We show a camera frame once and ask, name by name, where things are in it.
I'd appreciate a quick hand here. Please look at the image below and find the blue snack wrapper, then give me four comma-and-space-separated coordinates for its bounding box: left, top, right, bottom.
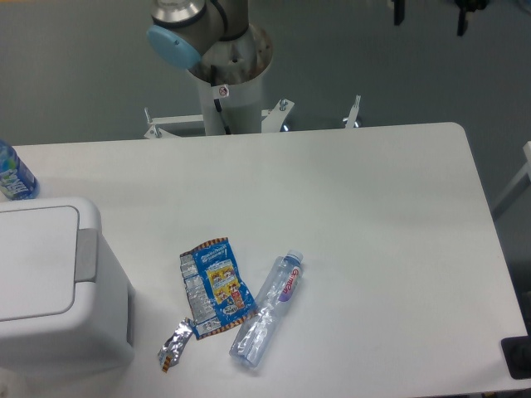
180, 237, 257, 340

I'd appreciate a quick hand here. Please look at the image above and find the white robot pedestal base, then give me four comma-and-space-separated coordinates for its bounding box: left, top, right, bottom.
143, 23, 363, 140

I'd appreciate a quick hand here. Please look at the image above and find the silver foil wrapper scrap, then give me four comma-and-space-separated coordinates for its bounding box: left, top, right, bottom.
157, 318, 193, 373

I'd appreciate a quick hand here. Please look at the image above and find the blue labelled water bottle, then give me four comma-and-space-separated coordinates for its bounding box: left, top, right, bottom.
1, 140, 40, 201

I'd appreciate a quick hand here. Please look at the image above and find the black cable on pedestal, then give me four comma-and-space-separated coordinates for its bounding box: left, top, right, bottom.
210, 65, 232, 136

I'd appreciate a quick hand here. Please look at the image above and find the white trash can lid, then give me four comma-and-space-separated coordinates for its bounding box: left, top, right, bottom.
1, 206, 79, 321

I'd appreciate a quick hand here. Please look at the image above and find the clear crushed plastic bottle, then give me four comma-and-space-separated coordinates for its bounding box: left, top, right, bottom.
229, 250, 304, 369

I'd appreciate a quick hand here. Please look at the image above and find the silver robot arm blue cap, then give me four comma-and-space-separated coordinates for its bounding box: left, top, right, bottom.
147, 1, 272, 79

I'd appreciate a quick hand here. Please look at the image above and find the white frame at right edge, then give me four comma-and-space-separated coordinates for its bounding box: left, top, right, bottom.
491, 141, 530, 221

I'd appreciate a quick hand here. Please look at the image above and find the white trash can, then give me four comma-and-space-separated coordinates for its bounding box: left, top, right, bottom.
1, 197, 134, 376

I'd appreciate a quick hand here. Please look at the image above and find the black clamp at table edge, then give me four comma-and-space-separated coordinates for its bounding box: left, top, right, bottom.
501, 336, 530, 380

